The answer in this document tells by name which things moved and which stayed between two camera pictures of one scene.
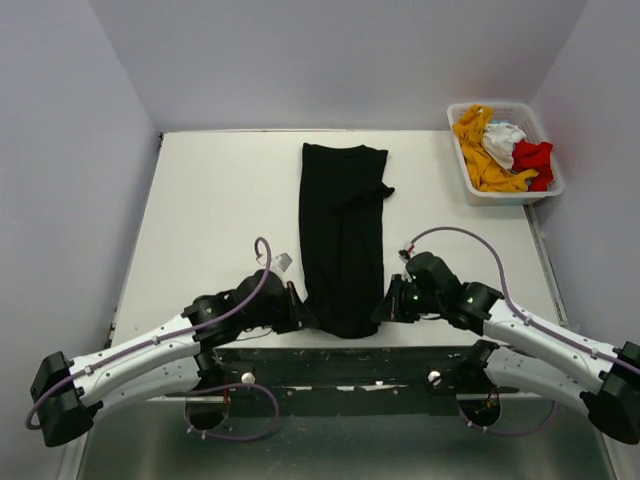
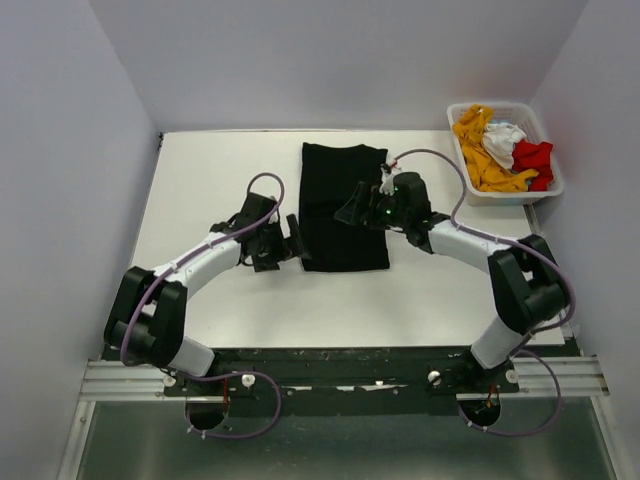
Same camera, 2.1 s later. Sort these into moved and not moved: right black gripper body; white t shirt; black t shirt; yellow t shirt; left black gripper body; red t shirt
Moved: right black gripper body; black t shirt; left black gripper body
Not moved: white t shirt; yellow t shirt; red t shirt
